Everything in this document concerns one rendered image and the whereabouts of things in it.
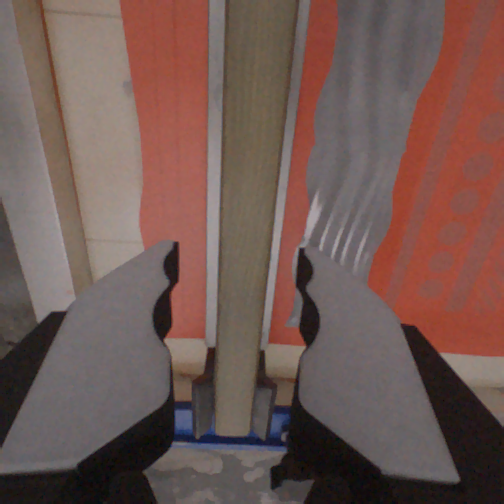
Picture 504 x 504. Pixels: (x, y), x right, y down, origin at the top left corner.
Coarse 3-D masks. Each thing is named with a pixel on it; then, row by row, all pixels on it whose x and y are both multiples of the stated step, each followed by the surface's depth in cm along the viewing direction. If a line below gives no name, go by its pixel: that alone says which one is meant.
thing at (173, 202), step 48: (144, 144) 27; (192, 144) 27; (144, 192) 29; (192, 192) 29; (288, 192) 29; (144, 240) 31; (192, 240) 31; (288, 240) 31; (384, 240) 31; (192, 288) 34; (288, 288) 34; (192, 336) 37; (288, 336) 37; (432, 336) 37; (480, 336) 37
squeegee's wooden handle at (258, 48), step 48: (240, 0) 14; (288, 0) 14; (240, 48) 15; (288, 48) 15; (240, 96) 16; (288, 96) 16; (240, 144) 17; (240, 192) 18; (240, 240) 19; (240, 288) 21; (240, 336) 23; (240, 384) 25; (240, 432) 28
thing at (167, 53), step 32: (128, 0) 23; (160, 0) 23; (192, 0) 23; (320, 0) 23; (448, 0) 23; (128, 32) 23; (160, 32) 23; (192, 32) 23; (320, 32) 24; (448, 32) 24; (160, 64) 24; (192, 64) 24; (320, 64) 24; (448, 64) 24; (160, 96) 25; (192, 96) 25; (160, 128) 26; (192, 128) 26; (416, 128) 27
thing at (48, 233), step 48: (0, 0) 20; (0, 48) 21; (48, 48) 24; (0, 96) 22; (48, 96) 24; (0, 144) 24; (48, 144) 24; (0, 192) 25; (48, 192) 25; (48, 240) 27; (48, 288) 29; (288, 384) 39
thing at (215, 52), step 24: (216, 0) 19; (216, 24) 20; (216, 48) 20; (216, 72) 21; (216, 96) 22; (216, 120) 22; (288, 120) 22; (216, 144) 23; (288, 144) 23; (216, 168) 24; (288, 168) 24; (216, 192) 25; (216, 216) 26; (216, 240) 27; (216, 264) 28; (216, 288) 29; (216, 312) 30; (264, 312) 30; (264, 336) 31
